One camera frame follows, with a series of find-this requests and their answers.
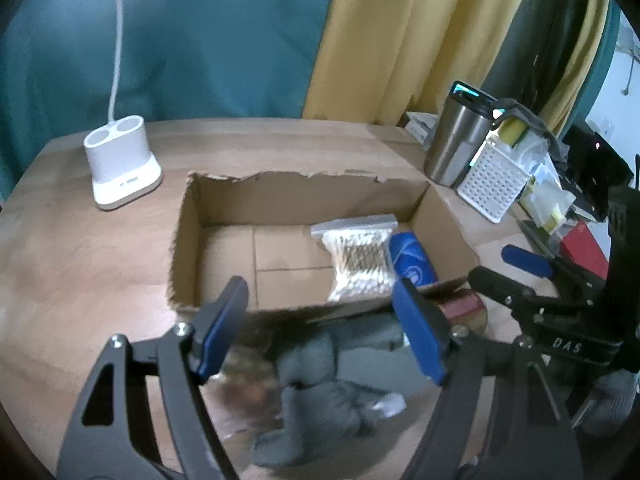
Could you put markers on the red box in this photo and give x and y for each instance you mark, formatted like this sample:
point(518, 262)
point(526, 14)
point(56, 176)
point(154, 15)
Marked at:
point(579, 246)

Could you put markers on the yellow curtain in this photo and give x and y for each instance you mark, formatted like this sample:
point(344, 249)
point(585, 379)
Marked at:
point(377, 58)

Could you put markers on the white desk lamp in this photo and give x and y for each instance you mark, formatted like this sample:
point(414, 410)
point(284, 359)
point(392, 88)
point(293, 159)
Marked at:
point(123, 167)

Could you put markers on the clear plastic bag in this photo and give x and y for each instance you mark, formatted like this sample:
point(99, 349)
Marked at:
point(543, 197)

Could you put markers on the white perforated basket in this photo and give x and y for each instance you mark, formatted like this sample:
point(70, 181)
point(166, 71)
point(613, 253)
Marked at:
point(493, 183)

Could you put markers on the yellow sponge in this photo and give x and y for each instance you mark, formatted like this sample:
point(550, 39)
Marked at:
point(511, 130)

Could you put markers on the grey sock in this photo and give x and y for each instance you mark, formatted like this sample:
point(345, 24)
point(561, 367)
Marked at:
point(338, 380)

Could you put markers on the cotton swabs bag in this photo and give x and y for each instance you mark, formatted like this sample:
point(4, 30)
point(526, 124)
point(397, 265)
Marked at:
point(360, 255)

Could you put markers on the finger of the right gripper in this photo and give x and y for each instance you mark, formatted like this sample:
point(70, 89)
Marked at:
point(525, 304)
point(561, 271)

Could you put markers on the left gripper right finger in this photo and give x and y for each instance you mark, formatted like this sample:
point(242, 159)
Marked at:
point(497, 415)

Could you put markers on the steel travel mug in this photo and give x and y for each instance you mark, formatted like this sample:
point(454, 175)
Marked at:
point(462, 127)

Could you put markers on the red gold tin can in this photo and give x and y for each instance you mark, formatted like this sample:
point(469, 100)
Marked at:
point(464, 307)

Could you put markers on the brown cardboard box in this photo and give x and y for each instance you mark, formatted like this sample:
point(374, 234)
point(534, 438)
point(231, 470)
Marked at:
point(258, 228)

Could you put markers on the teal curtain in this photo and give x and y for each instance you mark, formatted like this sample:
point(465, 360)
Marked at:
point(69, 65)

